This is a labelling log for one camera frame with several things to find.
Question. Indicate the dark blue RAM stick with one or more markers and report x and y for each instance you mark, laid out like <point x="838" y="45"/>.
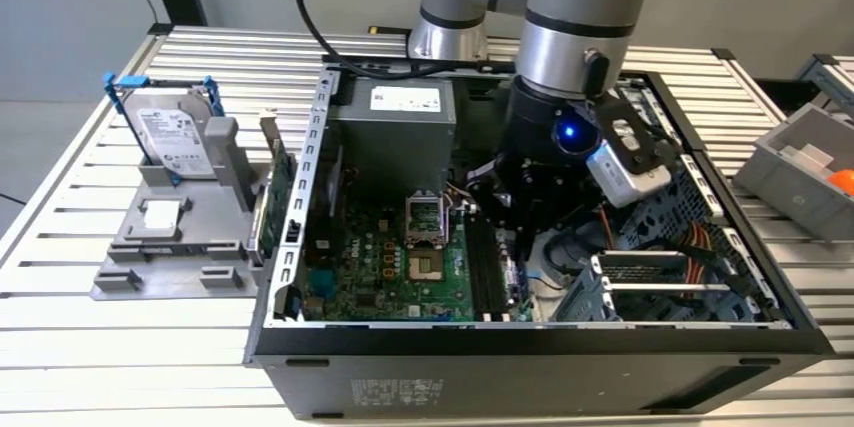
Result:
<point x="510" y="272"/>

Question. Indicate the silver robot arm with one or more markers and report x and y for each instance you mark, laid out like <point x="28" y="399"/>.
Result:
<point x="581" y="7"/>

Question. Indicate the black RAM slot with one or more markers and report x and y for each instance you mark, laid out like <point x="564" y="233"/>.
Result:
<point x="479" y="272"/>
<point x="493" y="277"/>

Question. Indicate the silver drive cage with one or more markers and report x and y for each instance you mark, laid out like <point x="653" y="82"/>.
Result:
<point x="634" y="89"/>

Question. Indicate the grey power supply unit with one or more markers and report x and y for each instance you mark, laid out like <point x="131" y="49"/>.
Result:
<point x="394" y="147"/>

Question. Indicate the CPU socket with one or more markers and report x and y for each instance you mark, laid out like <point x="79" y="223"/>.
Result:
<point x="427" y="264"/>

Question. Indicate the small black yellow connector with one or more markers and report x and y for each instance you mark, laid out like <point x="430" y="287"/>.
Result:
<point x="381" y="29"/>

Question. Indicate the black case fan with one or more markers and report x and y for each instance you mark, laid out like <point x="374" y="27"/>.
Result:
<point x="330" y="187"/>

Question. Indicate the perforated disk bay cage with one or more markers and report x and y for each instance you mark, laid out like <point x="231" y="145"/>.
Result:
<point x="668" y="287"/>

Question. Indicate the green motherboard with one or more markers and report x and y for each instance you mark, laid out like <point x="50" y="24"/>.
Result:
<point x="361" y="267"/>

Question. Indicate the green graphics card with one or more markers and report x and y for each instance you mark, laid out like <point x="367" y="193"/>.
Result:
<point x="281" y="197"/>

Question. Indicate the grey plastic bin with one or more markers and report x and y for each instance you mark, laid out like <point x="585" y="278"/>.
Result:
<point x="794" y="197"/>

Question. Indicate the small white box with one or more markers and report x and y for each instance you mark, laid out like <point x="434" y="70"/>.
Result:
<point x="810" y="157"/>

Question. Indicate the orange ball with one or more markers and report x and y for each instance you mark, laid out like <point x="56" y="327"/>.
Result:
<point x="842" y="181"/>

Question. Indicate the black open PC case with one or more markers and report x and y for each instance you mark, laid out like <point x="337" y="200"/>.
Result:
<point x="467" y="377"/>

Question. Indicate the hard disk in blue carrier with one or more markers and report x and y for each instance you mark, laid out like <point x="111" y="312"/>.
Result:
<point x="170" y="137"/>

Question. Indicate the silver CPU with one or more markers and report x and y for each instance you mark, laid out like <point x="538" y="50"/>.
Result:
<point x="162" y="214"/>

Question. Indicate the grey parts rack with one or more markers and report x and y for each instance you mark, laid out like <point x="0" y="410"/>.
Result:
<point x="170" y="279"/>

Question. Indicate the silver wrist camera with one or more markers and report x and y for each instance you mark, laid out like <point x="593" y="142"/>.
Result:
<point x="624" y="182"/>

